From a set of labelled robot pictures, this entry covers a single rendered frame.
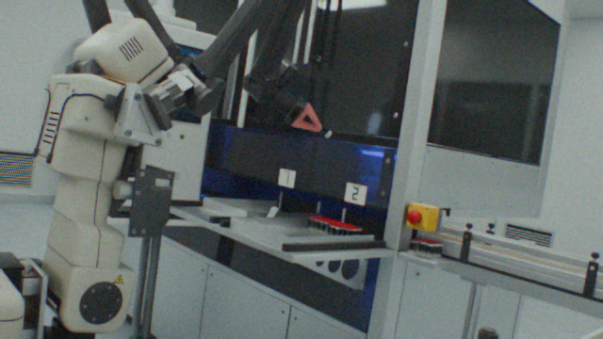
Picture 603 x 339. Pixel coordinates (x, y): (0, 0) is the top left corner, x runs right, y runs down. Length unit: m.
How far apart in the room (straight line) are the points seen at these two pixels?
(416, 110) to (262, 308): 0.96
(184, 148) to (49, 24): 4.71
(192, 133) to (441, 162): 1.05
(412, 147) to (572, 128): 4.80
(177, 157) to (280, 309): 0.75
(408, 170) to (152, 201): 0.74
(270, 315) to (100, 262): 0.92
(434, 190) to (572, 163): 4.62
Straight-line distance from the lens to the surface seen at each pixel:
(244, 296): 2.16
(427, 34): 1.64
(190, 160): 2.26
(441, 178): 1.73
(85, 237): 1.26
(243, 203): 2.01
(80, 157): 1.25
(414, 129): 1.59
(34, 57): 6.71
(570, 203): 6.25
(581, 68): 6.40
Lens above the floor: 1.16
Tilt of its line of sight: 3 degrees down
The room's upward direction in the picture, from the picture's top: 8 degrees clockwise
